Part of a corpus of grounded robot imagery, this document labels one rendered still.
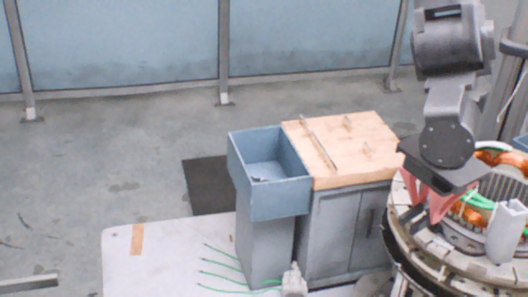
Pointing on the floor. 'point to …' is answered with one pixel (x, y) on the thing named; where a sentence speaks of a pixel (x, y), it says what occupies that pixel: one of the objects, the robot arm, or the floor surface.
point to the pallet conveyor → (29, 283)
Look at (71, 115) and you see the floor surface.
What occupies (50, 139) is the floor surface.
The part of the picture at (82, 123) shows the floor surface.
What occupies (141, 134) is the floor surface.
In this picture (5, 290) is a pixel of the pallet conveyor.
